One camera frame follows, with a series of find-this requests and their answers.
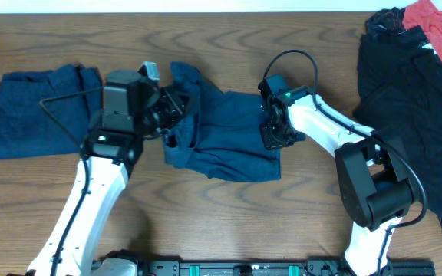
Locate navy blue denim shorts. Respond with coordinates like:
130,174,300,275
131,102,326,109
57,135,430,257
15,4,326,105
163,61,281,182

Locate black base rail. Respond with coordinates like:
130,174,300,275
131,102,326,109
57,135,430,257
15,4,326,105
90,249,437,276

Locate black garment pile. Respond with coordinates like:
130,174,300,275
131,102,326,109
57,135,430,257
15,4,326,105
353,8,442,227

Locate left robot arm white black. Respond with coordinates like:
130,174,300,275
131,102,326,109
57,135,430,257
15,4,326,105
25,62,193,275

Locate folded navy blue shorts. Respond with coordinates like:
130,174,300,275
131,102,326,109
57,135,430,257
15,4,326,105
0,64,102,159

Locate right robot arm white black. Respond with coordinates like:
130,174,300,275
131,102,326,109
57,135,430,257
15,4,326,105
258,74,426,275

